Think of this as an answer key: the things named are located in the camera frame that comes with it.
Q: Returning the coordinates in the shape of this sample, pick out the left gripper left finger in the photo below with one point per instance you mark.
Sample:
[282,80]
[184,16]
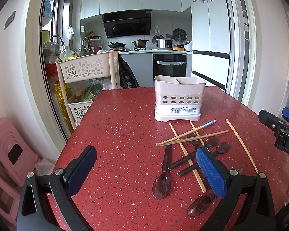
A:
[78,169]

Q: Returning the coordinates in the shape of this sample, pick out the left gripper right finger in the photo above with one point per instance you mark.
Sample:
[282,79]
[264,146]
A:
[215,173]

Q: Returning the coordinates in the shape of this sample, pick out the orange patterned chopstick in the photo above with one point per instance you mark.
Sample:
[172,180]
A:
[242,144]

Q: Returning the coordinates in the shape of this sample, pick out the short bamboo chopstick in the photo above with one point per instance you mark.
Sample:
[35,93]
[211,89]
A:
[197,134]

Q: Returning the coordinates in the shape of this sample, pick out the dark brown spoon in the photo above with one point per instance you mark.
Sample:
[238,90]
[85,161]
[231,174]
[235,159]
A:
[162,184]

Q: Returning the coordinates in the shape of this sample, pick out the blue patterned chopstick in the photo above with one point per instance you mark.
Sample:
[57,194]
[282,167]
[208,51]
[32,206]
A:
[186,133]

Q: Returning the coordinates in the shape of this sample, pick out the long bamboo chopstick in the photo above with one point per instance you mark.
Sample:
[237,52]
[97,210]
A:
[195,172]

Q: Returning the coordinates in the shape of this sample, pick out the plain bamboo chopstick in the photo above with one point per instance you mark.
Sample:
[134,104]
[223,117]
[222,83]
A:
[196,138]

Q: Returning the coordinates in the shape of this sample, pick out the pink plastic stool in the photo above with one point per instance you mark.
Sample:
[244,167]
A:
[15,155]

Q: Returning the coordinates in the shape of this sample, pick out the white utensil holder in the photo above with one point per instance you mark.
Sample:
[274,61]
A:
[178,98]

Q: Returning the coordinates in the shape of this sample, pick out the white refrigerator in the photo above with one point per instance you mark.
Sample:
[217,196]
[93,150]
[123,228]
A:
[211,41]

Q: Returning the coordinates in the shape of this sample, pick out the black hanging bag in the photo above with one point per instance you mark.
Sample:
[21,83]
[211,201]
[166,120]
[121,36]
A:
[127,77]

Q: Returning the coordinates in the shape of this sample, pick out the black built-in oven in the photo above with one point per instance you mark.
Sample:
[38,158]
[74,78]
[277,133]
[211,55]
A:
[173,65]

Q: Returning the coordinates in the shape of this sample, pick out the beige plastic storage cart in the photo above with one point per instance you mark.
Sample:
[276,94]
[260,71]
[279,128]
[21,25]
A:
[85,68]

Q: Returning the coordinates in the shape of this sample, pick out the silver rice cooker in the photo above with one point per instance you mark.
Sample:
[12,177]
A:
[165,44]

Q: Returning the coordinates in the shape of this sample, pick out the black wok pan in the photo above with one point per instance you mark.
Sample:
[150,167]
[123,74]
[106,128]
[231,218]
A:
[117,46]

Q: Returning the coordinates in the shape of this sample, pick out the brown cooking pot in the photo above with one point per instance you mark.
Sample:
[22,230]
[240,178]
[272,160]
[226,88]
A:
[140,43]

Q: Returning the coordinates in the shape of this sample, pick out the black range hood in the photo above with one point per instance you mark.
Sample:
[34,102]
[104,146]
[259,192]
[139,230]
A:
[127,23]

